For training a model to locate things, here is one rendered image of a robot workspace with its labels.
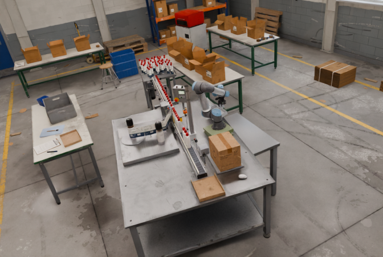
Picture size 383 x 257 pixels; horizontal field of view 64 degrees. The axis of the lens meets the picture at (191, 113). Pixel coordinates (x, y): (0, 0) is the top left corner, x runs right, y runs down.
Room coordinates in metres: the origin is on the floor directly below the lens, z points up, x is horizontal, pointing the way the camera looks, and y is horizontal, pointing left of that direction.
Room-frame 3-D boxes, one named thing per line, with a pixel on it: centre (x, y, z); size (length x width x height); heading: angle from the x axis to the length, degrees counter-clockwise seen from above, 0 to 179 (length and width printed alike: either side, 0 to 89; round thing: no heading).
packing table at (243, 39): (7.90, -1.51, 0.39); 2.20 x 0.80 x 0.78; 22
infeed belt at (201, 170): (3.28, 0.15, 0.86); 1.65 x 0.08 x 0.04; 13
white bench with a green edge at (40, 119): (4.21, 2.06, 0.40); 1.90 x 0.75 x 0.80; 22
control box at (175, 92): (3.40, 0.09, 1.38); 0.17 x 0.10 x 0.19; 68
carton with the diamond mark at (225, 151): (2.67, -0.30, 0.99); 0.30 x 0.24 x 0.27; 14
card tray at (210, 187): (2.31, -0.06, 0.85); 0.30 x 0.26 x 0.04; 13
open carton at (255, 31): (7.32, -1.76, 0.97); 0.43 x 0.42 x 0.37; 109
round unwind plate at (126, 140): (3.32, 0.78, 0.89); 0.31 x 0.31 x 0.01
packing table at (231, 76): (5.92, -0.24, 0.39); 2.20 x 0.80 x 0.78; 22
